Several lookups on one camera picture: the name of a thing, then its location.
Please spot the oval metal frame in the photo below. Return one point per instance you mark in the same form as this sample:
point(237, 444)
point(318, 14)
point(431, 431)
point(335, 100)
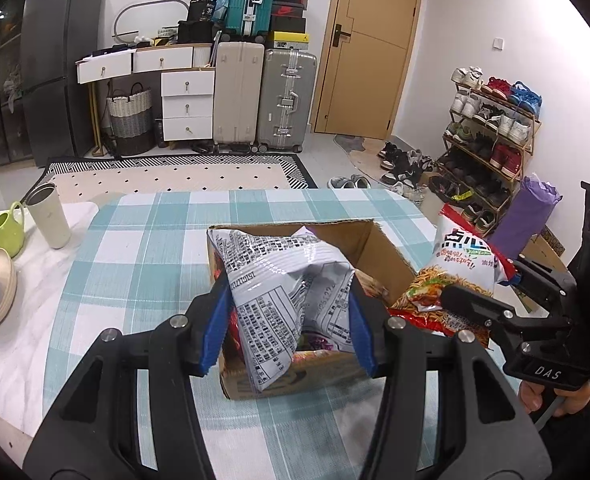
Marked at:
point(142, 3)

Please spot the black white patterned rug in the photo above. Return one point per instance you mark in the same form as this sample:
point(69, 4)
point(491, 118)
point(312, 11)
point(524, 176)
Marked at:
point(175, 175)

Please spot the person's right hand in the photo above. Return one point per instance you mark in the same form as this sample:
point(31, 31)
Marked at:
point(575, 402)

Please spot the green mug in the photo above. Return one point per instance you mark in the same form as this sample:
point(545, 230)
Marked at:
point(7, 240)

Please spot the silver suitcase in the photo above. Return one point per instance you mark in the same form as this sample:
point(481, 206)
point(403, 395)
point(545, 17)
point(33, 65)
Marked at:
point(285, 100)

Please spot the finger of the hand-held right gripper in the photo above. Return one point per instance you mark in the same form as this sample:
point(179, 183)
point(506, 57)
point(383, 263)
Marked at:
point(475, 307)
point(550, 285)

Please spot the wooden door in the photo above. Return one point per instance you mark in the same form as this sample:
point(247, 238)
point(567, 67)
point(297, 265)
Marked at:
point(370, 60)

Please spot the small open cardboard carton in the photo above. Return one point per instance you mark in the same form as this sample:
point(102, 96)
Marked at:
point(547, 247)

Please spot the plain black shoe box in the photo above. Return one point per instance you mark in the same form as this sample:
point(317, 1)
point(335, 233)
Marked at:
point(287, 25)

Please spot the black case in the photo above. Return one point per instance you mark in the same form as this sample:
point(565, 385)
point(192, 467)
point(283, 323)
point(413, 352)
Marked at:
point(197, 32)

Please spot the dark bottle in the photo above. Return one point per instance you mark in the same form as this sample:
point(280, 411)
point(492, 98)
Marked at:
point(161, 134)

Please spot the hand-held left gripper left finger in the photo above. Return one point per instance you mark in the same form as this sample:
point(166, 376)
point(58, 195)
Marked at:
point(217, 320)

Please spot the dark glass cabinet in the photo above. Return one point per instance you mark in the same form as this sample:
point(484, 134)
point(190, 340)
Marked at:
point(5, 110)

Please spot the teal checked tablecloth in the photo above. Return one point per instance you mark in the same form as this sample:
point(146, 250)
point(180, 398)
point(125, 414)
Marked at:
point(140, 270)

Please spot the brown cardboard box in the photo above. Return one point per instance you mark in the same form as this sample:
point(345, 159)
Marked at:
point(325, 375)

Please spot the purple yoga mat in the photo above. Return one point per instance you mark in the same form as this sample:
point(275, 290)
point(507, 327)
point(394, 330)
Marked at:
point(525, 215)

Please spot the white drawer cabinet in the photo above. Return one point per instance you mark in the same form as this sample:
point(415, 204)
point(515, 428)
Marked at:
point(187, 105)

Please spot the beige tumbler cup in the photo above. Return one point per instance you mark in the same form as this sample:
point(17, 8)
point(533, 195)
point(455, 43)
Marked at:
point(50, 220)

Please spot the shoe rack with shoes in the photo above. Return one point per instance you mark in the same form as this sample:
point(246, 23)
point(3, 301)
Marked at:
point(500, 155)

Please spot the grey door mat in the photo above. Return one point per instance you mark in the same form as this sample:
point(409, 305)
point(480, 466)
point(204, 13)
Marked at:
point(350, 142)

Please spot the woven laundry basket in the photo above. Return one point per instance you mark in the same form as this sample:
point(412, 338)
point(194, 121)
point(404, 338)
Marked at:
point(131, 120)

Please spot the white light switch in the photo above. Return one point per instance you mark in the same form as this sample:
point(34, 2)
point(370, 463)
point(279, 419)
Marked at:
point(498, 43)

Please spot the beige suitcase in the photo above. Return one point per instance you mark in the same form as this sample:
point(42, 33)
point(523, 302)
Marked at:
point(237, 95)

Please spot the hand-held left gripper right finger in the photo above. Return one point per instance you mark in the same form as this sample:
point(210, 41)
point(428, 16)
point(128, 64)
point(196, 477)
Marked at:
point(362, 330)

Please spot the black refrigerator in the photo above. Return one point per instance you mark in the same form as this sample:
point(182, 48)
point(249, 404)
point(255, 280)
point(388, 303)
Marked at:
point(60, 60)

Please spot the yellow black shoe box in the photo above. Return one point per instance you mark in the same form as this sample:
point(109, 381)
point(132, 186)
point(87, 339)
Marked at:
point(287, 40)

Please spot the scattered loose shoes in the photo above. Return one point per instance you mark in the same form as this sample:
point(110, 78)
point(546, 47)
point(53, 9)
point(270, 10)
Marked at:
point(400, 165)

